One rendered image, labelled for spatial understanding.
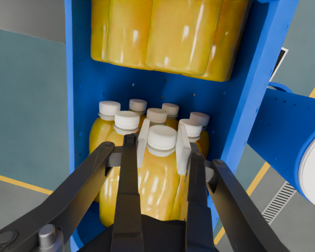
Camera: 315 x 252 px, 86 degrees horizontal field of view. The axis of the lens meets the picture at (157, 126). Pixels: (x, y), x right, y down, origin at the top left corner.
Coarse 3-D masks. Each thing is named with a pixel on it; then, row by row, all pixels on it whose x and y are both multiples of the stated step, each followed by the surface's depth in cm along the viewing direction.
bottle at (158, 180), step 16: (144, 160) 22; (160, 160) 21; (144, 176) 21; (160, 176) 21; (176, 176) 22; (144, 192) 22; (160, 192) 21; (176, 192) 24; (144, 208) 23; (160, 208) 23
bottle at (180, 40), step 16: (160, 0) 16; (176, 0) 15; (192, 0) 15; (208, 0) 15; (160, 16) 16; (176, 16) 15; (192, 16) 15; (208, 16) 16; (160, 32) 16; (176, 32) 16; (192, 32) 16; (208, 32) 16; (160, 48) 17; (176, 48) 16; (192, 48) 16; (208, 48) 17; (160, 64) 17; (176, 64) 16; (192, 64) 17
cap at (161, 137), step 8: (152, 128) 22; (160, 128) 22; (168, 128) 23; (152, 136) 21; (160, 136) 20; (168, 136) 20; (176, 136) 21; (152, 144) 21; (160, 144) 21; (168, 144) 21
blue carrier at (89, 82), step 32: (64, 0) 20; (256, 0) 27; (288, 0) 14; (256, 32) 27; (96, 64) 31; (256, 64) 16; (96, 96) 33; (128, 96) 40; (160, 96) 42; (192, 96) 39; (224, 96) 33; (256, 96) 18; (224, 128) 33; (224, 160) 19; (96, 224) 35
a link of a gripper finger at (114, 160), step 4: (116, 148) 15; (120, 148) 15; (112, 152) 14; (116, 152) 14; (120, 152) 14; (112, 156) 14; (116, 156) 14; (120, 156) 15; (108, 160) 14; (112, 160) 15; (116, 160) 15; (120, 160) 15; (108, 164) 15; (112, 164) 15; (116, 164) 15
